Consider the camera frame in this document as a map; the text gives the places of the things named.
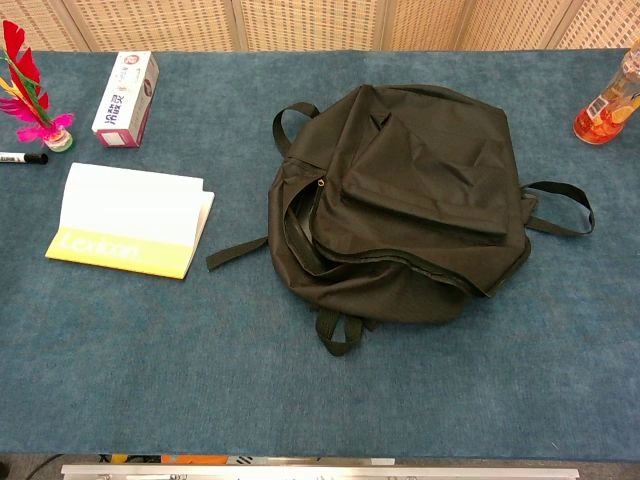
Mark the black fabric backpack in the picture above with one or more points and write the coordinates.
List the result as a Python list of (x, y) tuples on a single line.
[(400, 200)]

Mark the white and yellow book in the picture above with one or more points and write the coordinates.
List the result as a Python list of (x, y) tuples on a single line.
[(130, 210)]

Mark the woven rattan folding screen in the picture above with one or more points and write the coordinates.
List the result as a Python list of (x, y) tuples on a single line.
[(310, 22)]

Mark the white pink toothpaste box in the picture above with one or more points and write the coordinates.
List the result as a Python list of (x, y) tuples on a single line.
[(125, 100)]

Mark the orange black printed strip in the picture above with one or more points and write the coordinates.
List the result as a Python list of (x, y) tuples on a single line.
[(195, 459)]

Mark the black marker pen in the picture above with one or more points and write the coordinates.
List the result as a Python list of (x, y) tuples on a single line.
[(25, 158)]

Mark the orange drink bottle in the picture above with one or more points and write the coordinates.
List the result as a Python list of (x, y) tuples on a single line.
[(607, 115)]

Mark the red pink feather shuttlecock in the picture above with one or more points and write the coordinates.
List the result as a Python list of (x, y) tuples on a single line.
[(30, 95)]

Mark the aluminium profile rail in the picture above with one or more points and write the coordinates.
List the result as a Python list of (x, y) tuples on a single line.
[(320, 472)]

